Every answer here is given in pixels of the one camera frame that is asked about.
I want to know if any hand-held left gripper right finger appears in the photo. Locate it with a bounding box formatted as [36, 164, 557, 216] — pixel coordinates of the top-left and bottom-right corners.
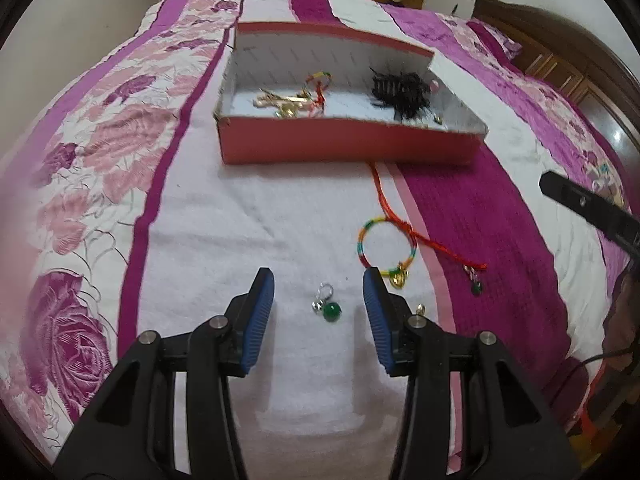
[362, 267, 583, 480]

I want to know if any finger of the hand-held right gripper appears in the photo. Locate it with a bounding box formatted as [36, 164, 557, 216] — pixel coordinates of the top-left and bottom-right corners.
[540, 170, 640, 256]

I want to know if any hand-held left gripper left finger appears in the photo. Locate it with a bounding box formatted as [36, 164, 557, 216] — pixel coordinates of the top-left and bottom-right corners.
[50, 267, 276, 480]

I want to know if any green bead earring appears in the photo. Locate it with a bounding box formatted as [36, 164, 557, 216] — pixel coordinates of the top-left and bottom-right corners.
[311, 282, 343, 323]
[462, 265, 485, 297]

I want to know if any red cardboard box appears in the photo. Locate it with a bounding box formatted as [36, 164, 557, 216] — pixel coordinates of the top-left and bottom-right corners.
[214, 21, 488, 167]

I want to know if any black hair claw clip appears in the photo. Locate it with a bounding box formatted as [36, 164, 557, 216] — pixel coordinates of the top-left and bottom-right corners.
[369, 66, 432, 123]

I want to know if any pink gold hair clip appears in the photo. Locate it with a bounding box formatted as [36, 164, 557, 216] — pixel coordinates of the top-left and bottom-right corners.
[252, 87, 313, 111]

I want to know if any rainbow bracelet orange cord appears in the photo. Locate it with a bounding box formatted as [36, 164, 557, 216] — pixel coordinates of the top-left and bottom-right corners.
[306, 72, 335, 118]

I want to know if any brown wooden headboard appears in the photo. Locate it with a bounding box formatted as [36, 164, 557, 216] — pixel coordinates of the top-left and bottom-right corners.
[472, 0, 640, 171]

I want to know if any purple floral pillow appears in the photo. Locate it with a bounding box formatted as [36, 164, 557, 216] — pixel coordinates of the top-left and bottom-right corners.
[467, 17, 523, 61]

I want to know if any rainbow cord bracelet heart charm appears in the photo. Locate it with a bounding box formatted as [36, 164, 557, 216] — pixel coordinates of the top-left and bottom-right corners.
[356, 161, 489, 291]

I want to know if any black cable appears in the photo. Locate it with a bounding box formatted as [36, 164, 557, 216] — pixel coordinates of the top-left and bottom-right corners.
[555, 342, 640, 413]

